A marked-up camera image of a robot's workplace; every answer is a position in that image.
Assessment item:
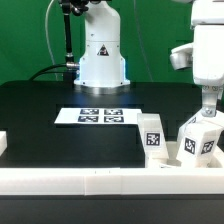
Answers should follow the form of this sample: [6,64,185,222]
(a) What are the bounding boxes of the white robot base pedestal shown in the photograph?
[74,1,130,88]

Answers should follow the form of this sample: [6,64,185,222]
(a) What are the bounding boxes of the black cables at base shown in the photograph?
[29,63,78,82]

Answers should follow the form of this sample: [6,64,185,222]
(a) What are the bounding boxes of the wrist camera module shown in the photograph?
[170,43,193,70]

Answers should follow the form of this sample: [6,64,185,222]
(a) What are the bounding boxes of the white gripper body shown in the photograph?
[193,25,224,86]

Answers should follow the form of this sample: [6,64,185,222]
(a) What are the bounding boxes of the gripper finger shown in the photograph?
[201,86,219,117]

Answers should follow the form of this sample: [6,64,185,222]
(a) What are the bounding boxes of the white round stool seat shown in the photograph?
[144,141,214,168]

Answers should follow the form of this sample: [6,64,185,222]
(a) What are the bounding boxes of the white U-shaped fence wall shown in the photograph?
[0,130,224,196]

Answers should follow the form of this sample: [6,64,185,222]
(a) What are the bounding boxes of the white cable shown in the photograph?
[44,0,59,81]

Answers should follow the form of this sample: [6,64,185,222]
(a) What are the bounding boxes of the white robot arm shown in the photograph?
[170,0,224,117]

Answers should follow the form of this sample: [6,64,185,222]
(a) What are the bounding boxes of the white sheet with markers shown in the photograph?
[55,108,142,125]

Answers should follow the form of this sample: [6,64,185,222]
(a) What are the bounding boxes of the black camera stand pole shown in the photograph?
[59,0,89,69]

